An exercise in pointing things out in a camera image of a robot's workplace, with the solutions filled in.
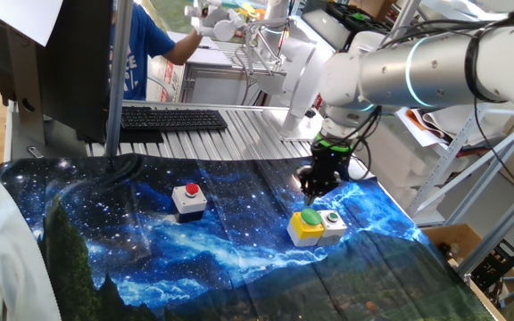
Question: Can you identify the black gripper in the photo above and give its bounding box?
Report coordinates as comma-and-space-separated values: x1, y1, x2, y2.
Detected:
297, 149, 350, 206

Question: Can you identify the green mushroom button yellow box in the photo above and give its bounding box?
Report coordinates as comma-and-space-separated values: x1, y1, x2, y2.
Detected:
286, 207, 327, 248

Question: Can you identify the small green button white box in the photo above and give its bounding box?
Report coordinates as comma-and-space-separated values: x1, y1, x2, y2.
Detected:
317, 208, 349, 246

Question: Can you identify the bare person forearm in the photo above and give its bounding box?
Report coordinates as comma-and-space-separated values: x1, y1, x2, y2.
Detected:
162, 29, 204, 67

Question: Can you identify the silver mounting plate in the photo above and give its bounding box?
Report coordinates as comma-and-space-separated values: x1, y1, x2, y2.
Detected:
261, 106, 329, 143

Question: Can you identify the white foam packing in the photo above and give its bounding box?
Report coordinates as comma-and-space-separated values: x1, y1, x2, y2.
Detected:
363, 118, 470, 210

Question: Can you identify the starry night landscape tablecloth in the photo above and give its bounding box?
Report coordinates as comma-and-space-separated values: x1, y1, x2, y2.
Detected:
0, 152, 497, 321

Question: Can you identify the red button white box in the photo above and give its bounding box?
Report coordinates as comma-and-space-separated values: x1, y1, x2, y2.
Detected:
170, 182, 208, 224

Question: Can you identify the aluminium background table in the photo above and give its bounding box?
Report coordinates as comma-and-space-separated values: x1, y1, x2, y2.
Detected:
178, 33, 329, 108

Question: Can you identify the stack of papers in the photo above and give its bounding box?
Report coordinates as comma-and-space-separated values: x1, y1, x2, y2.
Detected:
394, 104, 499, 148

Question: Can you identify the large open cardboard box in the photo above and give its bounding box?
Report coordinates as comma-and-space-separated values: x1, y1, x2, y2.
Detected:
424, 222, 514, 321

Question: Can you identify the black keyboard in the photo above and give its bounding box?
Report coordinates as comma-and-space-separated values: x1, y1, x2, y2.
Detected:
120, 106, 229, 132

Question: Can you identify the grey laptop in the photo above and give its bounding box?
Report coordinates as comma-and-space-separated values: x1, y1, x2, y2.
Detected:
301, 7, 352, 50

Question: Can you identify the black plastic tray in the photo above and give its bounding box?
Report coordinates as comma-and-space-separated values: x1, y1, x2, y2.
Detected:
327, 1, 392, 41

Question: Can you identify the white carton red print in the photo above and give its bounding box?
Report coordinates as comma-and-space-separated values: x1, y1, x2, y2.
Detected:
147, 53, 187, 103

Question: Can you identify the white handheld robot device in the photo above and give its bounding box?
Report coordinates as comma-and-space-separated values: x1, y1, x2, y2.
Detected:
184, 0, 247, 42

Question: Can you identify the person in blue shirt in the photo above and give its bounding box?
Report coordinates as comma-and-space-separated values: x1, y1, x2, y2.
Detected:
108, 2, 177, 102

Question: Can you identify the vertical aluminium pole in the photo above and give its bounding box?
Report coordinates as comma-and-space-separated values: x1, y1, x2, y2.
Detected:
104, 0, 134, 157

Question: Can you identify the black computer monitor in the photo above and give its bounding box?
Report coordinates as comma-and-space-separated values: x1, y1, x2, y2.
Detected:
36, 0, 114, 144

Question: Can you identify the white cloth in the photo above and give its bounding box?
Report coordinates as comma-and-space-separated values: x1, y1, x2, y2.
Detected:
0, 177, 62, 321

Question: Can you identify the white paper sheet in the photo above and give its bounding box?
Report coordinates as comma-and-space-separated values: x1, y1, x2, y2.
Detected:
0, 0, 64, 47

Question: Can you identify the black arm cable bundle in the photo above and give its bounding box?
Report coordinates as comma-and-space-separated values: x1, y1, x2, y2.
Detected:
327, 2, 514, 215

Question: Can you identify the black metal bracket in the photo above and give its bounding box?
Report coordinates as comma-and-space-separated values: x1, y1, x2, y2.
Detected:
470, 238, 514, 292

